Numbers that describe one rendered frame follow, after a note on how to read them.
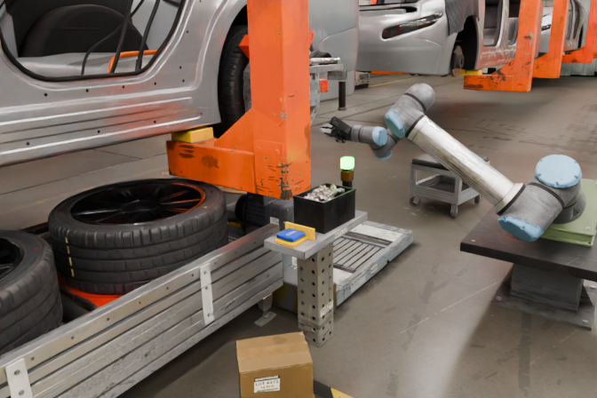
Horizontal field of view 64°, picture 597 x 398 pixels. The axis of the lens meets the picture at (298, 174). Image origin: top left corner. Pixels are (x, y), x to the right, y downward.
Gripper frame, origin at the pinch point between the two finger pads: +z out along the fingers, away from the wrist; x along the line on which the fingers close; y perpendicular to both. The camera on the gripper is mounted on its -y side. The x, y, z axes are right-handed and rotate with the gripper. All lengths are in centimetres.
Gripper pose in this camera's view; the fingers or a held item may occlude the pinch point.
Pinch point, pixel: (320, 127)
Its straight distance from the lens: 259.9
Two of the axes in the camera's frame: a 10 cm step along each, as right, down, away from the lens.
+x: 4.0, -8.4, 3.6
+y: 4.3, 5.2, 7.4
